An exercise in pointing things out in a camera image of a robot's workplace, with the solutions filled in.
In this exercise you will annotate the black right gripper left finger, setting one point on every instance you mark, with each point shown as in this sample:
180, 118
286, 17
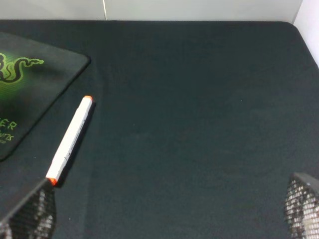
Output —
32, 215

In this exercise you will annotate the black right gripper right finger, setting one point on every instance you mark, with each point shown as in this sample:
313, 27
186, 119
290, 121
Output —
301, 206

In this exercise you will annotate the white marker with orange caps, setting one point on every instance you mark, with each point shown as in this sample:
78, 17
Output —
69, 140

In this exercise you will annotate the black Razer mouse pad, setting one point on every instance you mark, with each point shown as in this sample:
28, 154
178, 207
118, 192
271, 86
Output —
32, 76

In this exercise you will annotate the black tablecloth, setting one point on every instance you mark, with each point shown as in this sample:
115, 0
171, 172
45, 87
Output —
196, 129

